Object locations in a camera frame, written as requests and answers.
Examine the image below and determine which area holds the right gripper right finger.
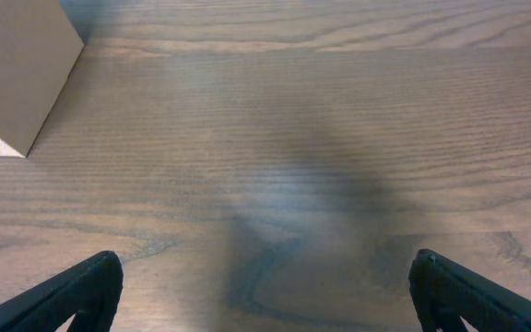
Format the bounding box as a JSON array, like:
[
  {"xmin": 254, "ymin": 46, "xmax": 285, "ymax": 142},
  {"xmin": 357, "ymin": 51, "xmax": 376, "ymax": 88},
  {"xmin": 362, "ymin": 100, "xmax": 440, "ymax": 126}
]
[{"xmin": 408, "ymin": 249, "xmax": 531, "ymax": 332}]

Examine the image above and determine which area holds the brown cardboard box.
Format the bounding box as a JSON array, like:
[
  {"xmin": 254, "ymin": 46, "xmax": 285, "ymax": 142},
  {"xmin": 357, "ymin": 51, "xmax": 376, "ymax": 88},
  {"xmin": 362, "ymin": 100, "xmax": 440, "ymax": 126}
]
[{"xmin": 0, "ymin": 0, "xmax": 84, "ymax": 158}]

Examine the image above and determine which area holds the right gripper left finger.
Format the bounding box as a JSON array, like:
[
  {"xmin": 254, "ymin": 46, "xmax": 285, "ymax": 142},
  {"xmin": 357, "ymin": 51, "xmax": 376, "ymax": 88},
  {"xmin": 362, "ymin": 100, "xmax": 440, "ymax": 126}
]
[{"xmin": 0, "ymin": 251, "xmax": 124, "ymax": 332}]

